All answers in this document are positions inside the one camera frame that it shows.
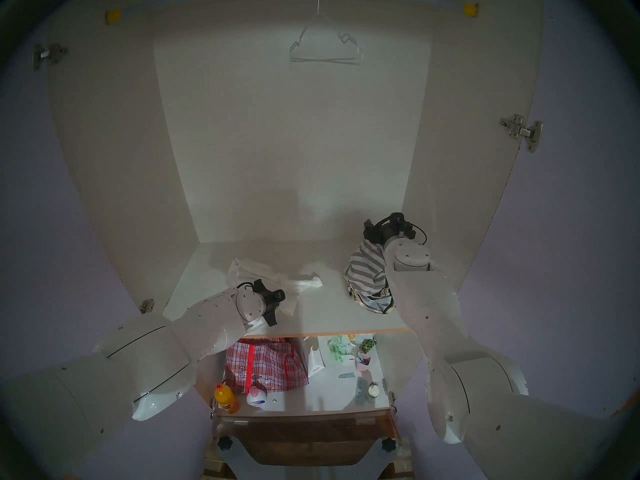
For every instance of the orange bottle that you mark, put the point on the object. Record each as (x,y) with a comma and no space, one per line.
(226,399)

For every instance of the red plaid woven bag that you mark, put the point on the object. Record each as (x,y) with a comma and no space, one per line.
(265,366)

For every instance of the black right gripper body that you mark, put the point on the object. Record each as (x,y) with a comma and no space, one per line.
(392,229)

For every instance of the yellow rod bracket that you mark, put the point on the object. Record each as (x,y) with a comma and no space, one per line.
(470,9)
(113,17)

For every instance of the black star knob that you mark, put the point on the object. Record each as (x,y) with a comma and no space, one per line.
(389,444)
(225,443)

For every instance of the white wardrobe body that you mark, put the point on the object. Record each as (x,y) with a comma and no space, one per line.
(290,134)

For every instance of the brown wooden drawer front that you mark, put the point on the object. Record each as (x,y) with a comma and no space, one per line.
(310,439)

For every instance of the white top with red print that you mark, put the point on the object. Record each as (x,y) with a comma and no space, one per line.
(300,284)

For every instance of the small white paper bag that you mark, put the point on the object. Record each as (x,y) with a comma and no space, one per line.
(315,366)

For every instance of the pale wardrobe hanging rod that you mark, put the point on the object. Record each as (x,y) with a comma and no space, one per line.
(452,4)

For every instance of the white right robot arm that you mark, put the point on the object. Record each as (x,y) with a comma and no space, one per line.
(435,314)

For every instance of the small green potted plant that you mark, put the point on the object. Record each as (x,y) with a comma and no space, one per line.
(367,345)

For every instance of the small white round object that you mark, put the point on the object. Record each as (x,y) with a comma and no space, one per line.
(373,390)

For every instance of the green patterned packet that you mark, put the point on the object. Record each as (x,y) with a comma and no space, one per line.
(340,351)

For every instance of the metal door hinge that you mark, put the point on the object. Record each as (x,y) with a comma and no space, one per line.
(50,55)
(522,130)
(392,399)
(147,305)

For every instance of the grey robot base frame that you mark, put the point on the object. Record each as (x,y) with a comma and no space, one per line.
(310,474)

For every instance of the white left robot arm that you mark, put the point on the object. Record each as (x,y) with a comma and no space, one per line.
(150,354)

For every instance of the pink cup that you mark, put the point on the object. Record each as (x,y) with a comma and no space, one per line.
(362,365)

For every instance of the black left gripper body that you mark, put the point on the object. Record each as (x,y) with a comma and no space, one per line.
(272,298)

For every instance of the white bottle with pink cap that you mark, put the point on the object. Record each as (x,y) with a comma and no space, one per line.
(257,396)

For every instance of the lilac wardrobe door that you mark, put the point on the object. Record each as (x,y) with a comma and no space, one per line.
(50,209)
(565,234)

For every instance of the grey white striped top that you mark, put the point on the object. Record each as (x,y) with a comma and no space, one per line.
(367,269)

